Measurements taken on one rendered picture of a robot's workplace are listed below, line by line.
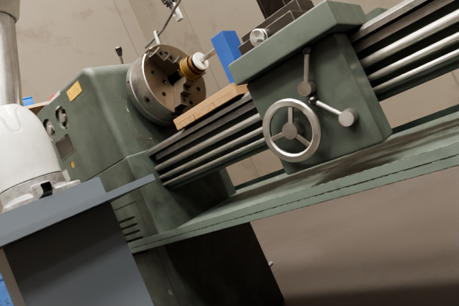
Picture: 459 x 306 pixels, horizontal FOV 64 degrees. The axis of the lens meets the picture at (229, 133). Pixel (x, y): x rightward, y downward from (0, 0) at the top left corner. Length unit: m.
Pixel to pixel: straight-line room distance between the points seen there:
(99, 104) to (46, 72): 3.54
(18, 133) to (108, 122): 0.48
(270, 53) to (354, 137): 0.27
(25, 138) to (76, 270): 0.35
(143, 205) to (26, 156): 0.54
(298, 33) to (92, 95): 0.91
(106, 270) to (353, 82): 0.73
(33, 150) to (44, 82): 3.92
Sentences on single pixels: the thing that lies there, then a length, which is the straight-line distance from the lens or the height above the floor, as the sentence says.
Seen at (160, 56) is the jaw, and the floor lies 1.16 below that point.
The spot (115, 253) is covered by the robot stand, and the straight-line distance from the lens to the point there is 1.00.
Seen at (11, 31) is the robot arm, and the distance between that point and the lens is 1.45.
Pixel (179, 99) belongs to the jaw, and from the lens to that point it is 1.42.
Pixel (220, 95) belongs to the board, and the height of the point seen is 0.89.
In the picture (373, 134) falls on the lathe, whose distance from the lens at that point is 0.86.
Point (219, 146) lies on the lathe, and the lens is 1.24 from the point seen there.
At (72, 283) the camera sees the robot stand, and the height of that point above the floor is 0.59.
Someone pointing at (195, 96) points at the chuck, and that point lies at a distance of 1.53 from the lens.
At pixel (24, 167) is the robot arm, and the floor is 0.89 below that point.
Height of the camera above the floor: 0.71
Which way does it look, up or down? 3 degrees up
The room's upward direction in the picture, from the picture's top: 24 degrees counter-clockwise
